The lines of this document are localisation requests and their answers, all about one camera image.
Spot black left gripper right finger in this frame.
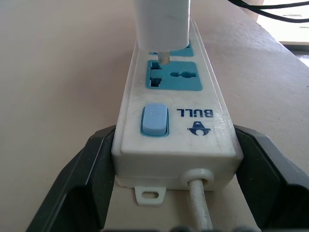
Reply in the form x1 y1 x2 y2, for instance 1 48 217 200
233 124 309 232

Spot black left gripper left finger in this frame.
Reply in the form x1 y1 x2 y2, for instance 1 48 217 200
26 125 117 232

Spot black cable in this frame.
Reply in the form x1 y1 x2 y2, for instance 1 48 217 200
228 0 309 24

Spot white charger plug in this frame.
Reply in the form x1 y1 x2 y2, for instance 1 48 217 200
134 0 191 65

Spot white power strip blue sockets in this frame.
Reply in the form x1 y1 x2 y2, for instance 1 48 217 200
111 18 244 232

